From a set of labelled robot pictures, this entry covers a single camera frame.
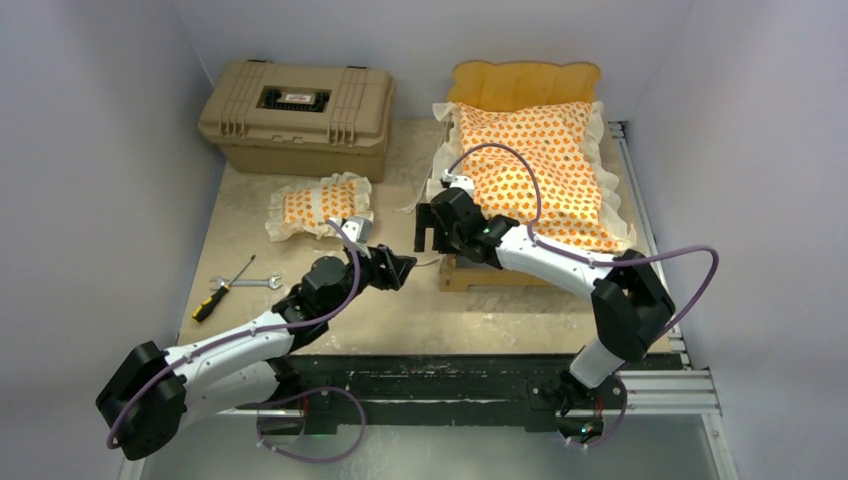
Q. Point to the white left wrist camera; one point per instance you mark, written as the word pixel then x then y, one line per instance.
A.
pixel 355 229

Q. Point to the yellow black screwdriver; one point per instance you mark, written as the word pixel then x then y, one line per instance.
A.
pixel 207 307

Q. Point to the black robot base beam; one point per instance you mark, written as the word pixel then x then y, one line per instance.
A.
pixel 531 391

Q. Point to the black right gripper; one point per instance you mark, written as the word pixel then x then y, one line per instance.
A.
pixel 428 219

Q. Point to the tan plastic tool case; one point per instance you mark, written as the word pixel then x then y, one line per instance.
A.
pixel 272 118

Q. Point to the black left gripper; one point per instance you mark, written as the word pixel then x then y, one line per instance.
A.
pixel 393 270

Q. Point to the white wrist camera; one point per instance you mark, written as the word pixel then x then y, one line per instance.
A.
pixel 355 229
pixel 450 180

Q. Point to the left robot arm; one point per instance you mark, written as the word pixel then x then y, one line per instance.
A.
pixel 156 392

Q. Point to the small orange patterned pillow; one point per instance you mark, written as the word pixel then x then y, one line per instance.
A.
pixel 304 207

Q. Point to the wooden pet bed frame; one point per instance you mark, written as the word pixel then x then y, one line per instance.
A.
pixel 511 86

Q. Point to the silver open-end wrench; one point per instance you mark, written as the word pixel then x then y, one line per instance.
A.
pixel 272 283

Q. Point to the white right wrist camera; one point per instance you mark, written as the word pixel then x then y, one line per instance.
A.
pixel 450 180

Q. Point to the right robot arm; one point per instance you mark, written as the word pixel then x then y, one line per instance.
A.
pixel 629 302

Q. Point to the orange patterned white blanket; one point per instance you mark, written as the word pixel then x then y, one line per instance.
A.
pixel 540 165

